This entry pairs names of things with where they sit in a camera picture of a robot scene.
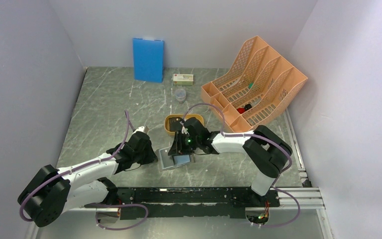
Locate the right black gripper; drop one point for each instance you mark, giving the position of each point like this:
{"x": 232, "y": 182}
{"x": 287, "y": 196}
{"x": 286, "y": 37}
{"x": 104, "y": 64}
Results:
{"x": 177, "y": 146}

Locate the small clear plastic cup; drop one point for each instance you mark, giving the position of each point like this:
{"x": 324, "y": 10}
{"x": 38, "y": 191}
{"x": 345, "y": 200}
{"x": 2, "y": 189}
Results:
{"x": 180, "y": 95}

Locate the orange file organizer rack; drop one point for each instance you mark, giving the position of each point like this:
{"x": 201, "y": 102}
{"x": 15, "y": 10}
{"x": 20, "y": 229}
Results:
{"x": 276, "y": 83}

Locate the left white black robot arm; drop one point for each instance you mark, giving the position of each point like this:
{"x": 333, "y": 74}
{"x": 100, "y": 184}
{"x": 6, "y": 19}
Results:
{"x": 53, "y": 191}

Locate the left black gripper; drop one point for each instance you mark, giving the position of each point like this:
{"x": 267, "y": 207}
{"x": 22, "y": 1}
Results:
{"x": 151, "y": 157}

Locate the small white red box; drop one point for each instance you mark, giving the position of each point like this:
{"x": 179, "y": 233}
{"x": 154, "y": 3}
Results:
{"x": 183, "y": 79}

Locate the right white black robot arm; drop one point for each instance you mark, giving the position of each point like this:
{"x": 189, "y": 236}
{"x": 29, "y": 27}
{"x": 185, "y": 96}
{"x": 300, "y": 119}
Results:
{"x": 270, "y": 154}

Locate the grey card holder wallet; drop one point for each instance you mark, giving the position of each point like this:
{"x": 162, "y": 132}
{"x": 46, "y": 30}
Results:
{"x": 167, "y": 162}

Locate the blue board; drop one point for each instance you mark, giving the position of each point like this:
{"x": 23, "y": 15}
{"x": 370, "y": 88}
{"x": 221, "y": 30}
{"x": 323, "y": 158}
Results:
{"x": 148, "y": 57}

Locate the red black object in rack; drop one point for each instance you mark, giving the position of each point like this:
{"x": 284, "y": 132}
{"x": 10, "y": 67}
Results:
{"x": 243, "y": 109}

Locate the black credit card stack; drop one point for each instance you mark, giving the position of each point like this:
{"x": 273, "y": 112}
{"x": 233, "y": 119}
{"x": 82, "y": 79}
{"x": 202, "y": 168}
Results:
{"x": 175, "y": 124}

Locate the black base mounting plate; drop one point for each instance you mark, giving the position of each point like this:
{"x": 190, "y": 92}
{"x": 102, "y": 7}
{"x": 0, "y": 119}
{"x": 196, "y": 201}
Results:
{"x": 194, "y": 201}

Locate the yellow oval tray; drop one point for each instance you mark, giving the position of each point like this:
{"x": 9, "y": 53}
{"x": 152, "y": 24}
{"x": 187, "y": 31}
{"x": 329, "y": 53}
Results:
{"x": 197, "y": 116}

